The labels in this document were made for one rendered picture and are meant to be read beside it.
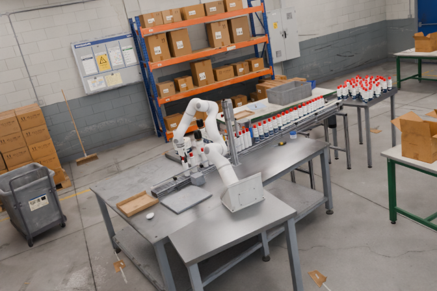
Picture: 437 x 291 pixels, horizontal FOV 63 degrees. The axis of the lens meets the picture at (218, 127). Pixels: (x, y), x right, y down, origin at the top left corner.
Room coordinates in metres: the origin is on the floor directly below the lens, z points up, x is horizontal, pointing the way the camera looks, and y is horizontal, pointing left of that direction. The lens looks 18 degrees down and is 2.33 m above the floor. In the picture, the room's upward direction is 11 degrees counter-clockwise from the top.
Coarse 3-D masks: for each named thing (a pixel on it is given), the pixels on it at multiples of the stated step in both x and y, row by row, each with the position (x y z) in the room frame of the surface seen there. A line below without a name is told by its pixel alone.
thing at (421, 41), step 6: (414, 36) 7.21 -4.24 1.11; (420, 36) 7.09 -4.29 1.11; (426, 36) 6.96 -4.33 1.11; (432, 36) 6.99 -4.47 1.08; (420, 42) 7.17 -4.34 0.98; (426, 42) 7.04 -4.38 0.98; (432, 42) 6.99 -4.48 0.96; (420, 48) 7.17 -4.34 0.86; (426, 48) 7.04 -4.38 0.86; (432, 48) 6.99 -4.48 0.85
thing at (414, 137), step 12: (396, 120) 3.04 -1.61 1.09; (408, 120) 2.84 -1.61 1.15; (420, 120) 3.08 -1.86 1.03; (408, 132) 2.86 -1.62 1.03; (420, 132) 2.77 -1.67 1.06; (432, 132) 3.00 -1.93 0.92; (408, 144) 2.87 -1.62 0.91; (420, 144) 2.78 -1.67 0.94; (432, 144) 2.71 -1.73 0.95; (408, 156) 2.87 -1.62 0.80; (420, 156) 2.78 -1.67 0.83; (432, 156) 2.71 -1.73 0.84
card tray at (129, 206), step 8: (144, 192) 3.06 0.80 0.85; (128, 200) 2.97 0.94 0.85; (136, 200) 2.97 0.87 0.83; (144, 200) 2.94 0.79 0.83; (152, 200) 2.91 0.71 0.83; (120, 208) 2.81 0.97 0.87; (128, 208) 2.85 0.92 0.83; (136, 208) 2.82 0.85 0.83; (144, 208) 2.78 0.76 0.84; (128, 216) 2.70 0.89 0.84
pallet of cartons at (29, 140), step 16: (0, 112) 5.98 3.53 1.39; (16, 112) 5.66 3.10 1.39; (32, 112) 5.51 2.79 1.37; (0, 128) 5.28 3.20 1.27; (16, 128) 5.37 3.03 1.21; (32, 128) 5.47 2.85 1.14; (0, 144) 5.24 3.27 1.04; (16, 144) 5.34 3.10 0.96; (32, 144) 5.43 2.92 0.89; (48, 144) 5.53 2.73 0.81; (0, 160) 5.20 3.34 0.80; (16, 160) 5.30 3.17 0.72; (32, 160) 5.40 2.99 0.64; (48, 160) 5.49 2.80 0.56; (64, 176) 5.74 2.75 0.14; (0, 208) 5.10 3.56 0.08
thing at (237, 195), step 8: (256, 176) 2.55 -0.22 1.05; (232, 184) 2.47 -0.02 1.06; (240, 184) 2.50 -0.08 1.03; (248, 184) 2.52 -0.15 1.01; (256, 184) 2.55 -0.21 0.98; (224, 192) 2.53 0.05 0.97; (232, 192) 2.47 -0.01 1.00; (240, 192) 2.49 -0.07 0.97; (248, 192) 2.51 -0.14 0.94; (256, 192) 2.54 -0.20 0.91; (224, 200) 2.58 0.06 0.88; (232, 200) 2.46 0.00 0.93; (240, 200) 2.48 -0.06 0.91; (248, 200) 2.51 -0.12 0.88; (256, 200) 2.54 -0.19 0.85; (232, 208) 2.48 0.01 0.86; (240, 208) 2.48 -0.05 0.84
